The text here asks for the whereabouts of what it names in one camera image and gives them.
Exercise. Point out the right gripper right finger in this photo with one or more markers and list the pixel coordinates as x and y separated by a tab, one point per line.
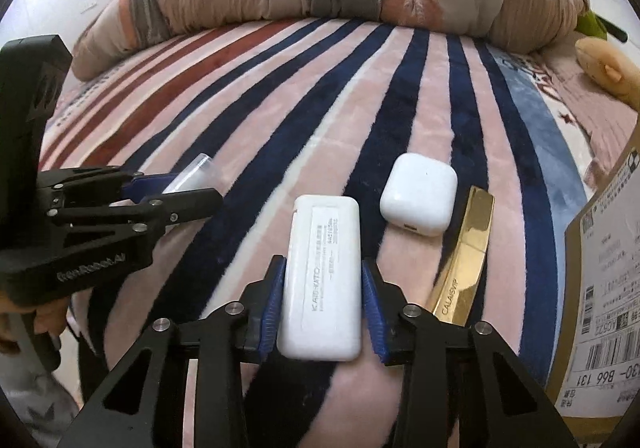
458	381

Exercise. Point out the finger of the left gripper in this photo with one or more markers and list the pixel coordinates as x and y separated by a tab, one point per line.
183	206
145	186

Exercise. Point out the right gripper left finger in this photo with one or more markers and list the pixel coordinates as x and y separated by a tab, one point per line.
141	402

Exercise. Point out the small white pump bottle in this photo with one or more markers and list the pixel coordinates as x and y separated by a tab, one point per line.
200	173

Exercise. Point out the gold rectangular bar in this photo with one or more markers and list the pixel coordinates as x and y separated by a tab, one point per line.
454	292

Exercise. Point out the white rectangular case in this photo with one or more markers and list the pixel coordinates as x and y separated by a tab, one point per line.
321	305

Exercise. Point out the white earbuds case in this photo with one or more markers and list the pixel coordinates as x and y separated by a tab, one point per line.
419	194

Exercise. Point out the person's left hand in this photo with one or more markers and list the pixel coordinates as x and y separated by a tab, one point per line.
49	318

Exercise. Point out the open cardboard box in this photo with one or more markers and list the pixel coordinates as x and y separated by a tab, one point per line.
595	373

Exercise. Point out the striped plush blanket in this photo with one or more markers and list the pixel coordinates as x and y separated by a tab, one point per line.
286	109

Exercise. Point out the mauve ribbed bed sheet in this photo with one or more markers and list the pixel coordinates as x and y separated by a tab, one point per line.
606	122

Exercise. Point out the brown plush toy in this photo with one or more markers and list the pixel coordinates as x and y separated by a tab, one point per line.
611	69

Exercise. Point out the green plush toy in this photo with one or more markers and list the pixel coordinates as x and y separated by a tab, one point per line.
590	25

